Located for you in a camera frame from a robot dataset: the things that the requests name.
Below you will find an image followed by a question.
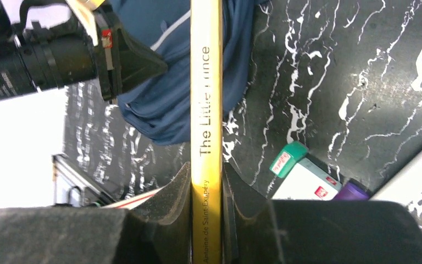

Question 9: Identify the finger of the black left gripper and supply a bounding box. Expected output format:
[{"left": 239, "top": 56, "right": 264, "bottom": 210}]
[{"left": 114, "top": 25, "right": 168, "bottom": 97}]

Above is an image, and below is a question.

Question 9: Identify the yellow notebook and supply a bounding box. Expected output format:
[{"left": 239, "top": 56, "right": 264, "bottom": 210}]
[{"left": 190, "top": 1, "right": 223, "bottom": 263}]

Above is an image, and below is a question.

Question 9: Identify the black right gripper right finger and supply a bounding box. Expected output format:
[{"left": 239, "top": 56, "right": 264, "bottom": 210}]
[{"left": 223, "top": 163, "right": 422, "bottom": 263}]

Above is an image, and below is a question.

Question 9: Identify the white rectangular box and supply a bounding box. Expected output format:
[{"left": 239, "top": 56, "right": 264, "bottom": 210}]
[{"left": 272, "top": 158, "right": 342, "bottom": 201}]

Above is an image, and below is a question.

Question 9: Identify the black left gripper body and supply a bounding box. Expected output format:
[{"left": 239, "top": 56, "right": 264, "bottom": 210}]
[{"left": 0, "top": 1, "right": 122, "bottom": 102}]

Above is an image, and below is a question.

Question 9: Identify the aluminium rail frame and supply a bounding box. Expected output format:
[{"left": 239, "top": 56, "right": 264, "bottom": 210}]
[{"left": 52, "top": 154, "right": 116, "bottom": 207}]

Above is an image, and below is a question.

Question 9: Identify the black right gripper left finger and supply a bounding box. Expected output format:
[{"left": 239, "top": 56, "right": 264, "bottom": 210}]
[{"left": 0, "top": 163, "right": 191, "bottom": 263}]

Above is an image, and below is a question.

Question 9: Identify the navy blue student backpack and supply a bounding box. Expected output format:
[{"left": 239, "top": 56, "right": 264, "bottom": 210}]
[{"left": 111, "top": 1, "right": 259, "bottom": 146}]

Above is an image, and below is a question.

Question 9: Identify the purple marker pen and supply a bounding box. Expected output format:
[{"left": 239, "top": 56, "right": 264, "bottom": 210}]
[{"left": 333, "top": 181, "right": 370, "bottom": 201}]

